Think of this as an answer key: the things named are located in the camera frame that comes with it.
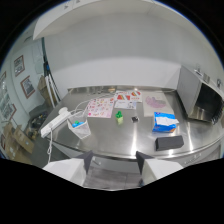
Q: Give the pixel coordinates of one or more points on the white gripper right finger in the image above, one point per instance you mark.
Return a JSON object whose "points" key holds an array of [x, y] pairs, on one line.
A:
{"points": [[155, 168]]}

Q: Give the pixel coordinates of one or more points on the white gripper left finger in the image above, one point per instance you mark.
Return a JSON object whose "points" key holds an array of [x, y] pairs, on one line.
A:
{"points": [[71, 168]]}

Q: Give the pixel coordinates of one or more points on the blue tissue pack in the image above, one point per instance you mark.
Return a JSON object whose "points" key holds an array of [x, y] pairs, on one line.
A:
{"points": [[164, 122]]}

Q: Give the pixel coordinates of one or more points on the black rectangular block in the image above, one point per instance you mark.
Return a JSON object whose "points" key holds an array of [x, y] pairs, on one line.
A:
{"points": [[169, 142]]}

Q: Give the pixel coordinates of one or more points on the blue object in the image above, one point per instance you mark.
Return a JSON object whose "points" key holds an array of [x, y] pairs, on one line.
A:
{"points": [[77, 123]]}

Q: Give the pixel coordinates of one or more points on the white power strip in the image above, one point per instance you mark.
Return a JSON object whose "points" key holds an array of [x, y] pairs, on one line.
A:
{"points": [[55, 122]]}

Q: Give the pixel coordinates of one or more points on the small black object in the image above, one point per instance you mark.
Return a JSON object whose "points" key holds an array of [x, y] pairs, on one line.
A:
{"points": [[134, 119]]}

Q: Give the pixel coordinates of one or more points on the cardboard box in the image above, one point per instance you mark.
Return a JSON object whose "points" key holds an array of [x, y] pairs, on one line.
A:
{"points": [[23, 138]]}

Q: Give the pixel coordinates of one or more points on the green toy figure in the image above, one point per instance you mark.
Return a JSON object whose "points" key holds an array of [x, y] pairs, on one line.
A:
{"points": [[119, 117]]}

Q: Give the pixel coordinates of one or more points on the purple patterned sheet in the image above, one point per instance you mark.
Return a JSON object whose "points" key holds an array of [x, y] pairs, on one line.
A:
{"points": [[155, 104]]}

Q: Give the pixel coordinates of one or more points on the pink sticker sheet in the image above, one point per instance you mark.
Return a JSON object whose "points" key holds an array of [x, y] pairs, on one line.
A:
{"points": [[100, 107]]}

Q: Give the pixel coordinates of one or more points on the red printed sheet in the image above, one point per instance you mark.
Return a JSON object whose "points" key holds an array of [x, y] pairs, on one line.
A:
{"points": [[128, 99]]}

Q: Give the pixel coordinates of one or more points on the large framed picture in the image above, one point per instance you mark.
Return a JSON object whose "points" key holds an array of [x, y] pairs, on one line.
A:
{"points": [[27, 86]]}

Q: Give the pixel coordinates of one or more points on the small framed picture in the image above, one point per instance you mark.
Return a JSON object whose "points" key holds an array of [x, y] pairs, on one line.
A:
{"points": [[19, 65]]}

